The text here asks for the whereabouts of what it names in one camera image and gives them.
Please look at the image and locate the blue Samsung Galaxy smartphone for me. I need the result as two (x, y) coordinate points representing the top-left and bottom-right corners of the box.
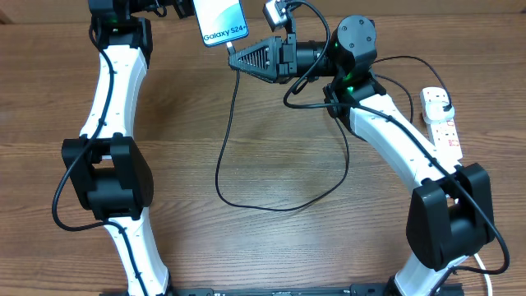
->
(192, 0), (249, 47)

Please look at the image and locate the black USB charging cable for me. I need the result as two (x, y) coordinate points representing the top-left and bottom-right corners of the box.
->
(215, 42), (454, 213)

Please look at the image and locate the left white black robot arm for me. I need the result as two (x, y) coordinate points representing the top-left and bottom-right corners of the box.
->
(52, 0), (195, 295)

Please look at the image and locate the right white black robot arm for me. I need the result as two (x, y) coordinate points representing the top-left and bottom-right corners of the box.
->
(228, 15), (500, 295)

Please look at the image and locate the white USB charger plug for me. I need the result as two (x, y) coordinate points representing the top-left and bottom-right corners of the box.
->
(422, 103), (455, 125)

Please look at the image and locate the white power extension strip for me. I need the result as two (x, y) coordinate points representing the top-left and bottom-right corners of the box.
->
(419, 86), (463, 160)

